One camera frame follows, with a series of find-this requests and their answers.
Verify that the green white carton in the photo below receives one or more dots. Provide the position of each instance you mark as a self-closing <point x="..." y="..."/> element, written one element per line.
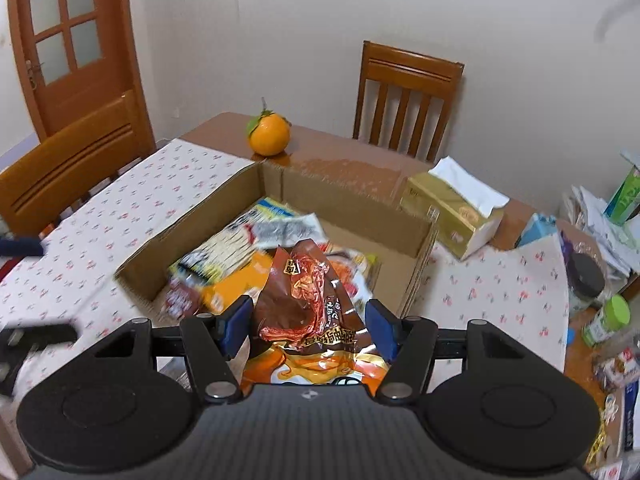
<point x="625" y="195"/>

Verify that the wooden door with glass panes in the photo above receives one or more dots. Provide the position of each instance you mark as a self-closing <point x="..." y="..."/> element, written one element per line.
<point x="75" y="50"/>

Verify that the pile of white papers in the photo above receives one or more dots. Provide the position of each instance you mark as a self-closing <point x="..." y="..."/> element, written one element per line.
<point x="595" y="225"/>

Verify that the dark silver snack packet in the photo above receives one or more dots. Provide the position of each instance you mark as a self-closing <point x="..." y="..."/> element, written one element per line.
<point x="285" y="230"/>

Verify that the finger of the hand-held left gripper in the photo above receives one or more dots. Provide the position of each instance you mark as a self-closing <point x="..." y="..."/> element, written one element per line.
<point x="42" y="334"/>
<point x="20" y="247"/>

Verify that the orange fruit with leaf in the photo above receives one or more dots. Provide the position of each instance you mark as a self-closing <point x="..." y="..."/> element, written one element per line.
<point x="270" y="132"/>

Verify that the wooden dining chair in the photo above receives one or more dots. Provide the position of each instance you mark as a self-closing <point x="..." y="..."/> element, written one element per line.
<point x="65" y="160"/>
<point x="405" y="100"/>

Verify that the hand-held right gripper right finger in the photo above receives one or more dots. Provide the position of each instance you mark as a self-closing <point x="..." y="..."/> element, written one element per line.
<point x="380" y="329"/>

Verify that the black lid jar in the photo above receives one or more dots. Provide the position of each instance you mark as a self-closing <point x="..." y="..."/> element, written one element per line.
<point x="585" y="275"/>

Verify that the brown orange snack bag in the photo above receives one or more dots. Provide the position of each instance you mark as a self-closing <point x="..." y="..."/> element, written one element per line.
<point x="310" y="305"/>

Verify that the cherry print tablecloth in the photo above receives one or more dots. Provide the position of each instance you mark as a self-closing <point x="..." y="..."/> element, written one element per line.
<point x="150" y="185"/>

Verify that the green lid jar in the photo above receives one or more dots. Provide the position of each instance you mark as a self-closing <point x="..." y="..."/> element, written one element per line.
<point x="607" y="320"/>

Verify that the light blue box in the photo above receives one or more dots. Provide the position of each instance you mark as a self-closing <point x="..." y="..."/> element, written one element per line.
<point x="537" y="228"/>

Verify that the white red snack packet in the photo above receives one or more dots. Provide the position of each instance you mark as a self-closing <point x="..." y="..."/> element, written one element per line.
<point x="350" y="266"/>

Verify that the cardboard box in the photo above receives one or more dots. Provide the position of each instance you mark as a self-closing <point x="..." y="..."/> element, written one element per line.
<point x="380" y="240"/>

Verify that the orange snack packet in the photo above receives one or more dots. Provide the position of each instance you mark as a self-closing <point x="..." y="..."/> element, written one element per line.
<point x="241" y="275"/>

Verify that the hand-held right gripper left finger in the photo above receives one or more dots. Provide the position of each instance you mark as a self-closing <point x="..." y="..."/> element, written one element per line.
<point x="237" y="329"/>

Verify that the black red snack packet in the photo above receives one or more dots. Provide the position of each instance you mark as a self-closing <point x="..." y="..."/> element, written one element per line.
<point x="180" y="300"/>

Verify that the gold tissue box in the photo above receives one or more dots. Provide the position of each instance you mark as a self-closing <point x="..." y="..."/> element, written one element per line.
<point x="450" y="210"/>

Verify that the clear plastic bag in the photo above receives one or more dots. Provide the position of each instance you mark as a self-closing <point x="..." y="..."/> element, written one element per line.
<point x="620" y="360"/>

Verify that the yellow white noodle packet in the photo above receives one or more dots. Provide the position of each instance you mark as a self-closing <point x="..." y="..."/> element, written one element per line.
<point x="225" y="250"/>

